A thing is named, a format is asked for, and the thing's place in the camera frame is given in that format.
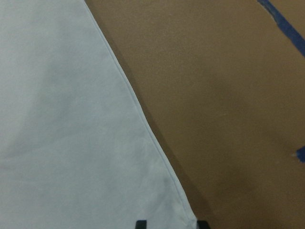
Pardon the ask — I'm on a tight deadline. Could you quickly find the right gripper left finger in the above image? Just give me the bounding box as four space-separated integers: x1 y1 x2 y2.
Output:
135 220 147 229

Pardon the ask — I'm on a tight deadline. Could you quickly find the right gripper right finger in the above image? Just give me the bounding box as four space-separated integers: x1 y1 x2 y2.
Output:
197 220 209 229

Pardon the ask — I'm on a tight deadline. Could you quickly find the light blue t-shirt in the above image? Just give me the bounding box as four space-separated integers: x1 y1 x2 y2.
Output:
0 0 197 229

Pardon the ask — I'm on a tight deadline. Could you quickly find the blue tape line crosswise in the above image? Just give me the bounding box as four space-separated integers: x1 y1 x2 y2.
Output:
296 146 305 163

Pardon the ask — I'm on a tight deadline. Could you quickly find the blue tape line lengthwise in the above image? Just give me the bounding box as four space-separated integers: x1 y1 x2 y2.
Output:
257 0 305 57

